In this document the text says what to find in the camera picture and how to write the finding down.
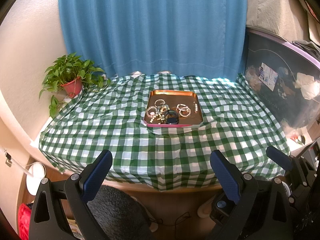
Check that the silver bangle blue beads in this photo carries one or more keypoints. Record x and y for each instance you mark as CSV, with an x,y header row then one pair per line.
x,y
156,102

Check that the grey fabric storage bag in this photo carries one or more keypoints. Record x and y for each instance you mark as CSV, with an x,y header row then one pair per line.
x,y
270,10

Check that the clear storage box purple lid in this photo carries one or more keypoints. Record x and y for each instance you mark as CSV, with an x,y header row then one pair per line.
x,y
275,100

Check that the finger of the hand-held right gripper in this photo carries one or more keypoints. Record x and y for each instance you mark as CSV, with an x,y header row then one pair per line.
x,y
278,158
222,212

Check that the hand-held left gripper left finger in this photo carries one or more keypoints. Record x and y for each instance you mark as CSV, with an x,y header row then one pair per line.
x,y
96,175

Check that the grey folded clothes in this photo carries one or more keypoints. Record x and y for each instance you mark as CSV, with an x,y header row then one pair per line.
x,y
307,47

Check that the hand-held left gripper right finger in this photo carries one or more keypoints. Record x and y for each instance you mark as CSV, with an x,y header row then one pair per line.
x,y
225,175

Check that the white round lamp base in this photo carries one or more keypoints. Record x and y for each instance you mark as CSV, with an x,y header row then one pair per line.
x,y
36,177

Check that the white crumpled cloth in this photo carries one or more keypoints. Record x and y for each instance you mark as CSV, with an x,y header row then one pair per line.
x,y
307,87

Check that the black smartwatch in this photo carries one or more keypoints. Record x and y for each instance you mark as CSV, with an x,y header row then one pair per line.
x,y
172,120

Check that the black binder clip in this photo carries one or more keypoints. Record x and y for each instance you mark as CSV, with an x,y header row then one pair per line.
x,y
8,158

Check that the green white checkered tablecloth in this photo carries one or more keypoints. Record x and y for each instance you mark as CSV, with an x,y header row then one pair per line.
x,y
125,142

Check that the grey fuzzy cushion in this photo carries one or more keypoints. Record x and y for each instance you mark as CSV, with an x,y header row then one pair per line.
x,y
117,210

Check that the pink-rimmed metal tray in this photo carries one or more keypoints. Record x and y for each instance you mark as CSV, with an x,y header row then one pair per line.
x,y
172,96

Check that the red white packet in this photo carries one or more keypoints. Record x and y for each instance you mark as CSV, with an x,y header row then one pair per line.
x,y
298,138

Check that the blue curtain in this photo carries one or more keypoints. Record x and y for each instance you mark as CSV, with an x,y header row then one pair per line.
x,y
150,30

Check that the potted green plant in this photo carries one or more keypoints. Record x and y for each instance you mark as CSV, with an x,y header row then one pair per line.
x,y
67,72

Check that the red floral blanket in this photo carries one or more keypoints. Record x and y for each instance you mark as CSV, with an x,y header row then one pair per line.
x,y
25,220

